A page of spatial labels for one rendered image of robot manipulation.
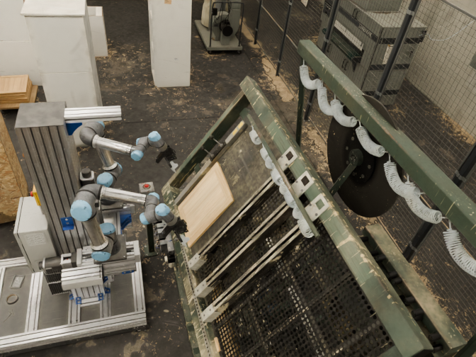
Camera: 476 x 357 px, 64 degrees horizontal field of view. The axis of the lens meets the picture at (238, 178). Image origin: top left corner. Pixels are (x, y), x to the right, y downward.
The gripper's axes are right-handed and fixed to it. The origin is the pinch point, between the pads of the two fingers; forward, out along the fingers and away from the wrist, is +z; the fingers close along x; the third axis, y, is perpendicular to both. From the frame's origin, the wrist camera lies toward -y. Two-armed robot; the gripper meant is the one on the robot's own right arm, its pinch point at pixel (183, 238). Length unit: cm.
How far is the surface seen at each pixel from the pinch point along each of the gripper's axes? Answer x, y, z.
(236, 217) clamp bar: 4.7, 36.4, 9.7
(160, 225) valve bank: 60, -35, 44
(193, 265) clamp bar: 1.6, -9.9, 34.4
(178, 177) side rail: 94, -6, 34
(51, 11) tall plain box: 278, -62, -81
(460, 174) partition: 25, 217, 111
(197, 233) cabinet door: 27.4, -1.3, 34.8
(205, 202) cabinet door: 45, 14, 26
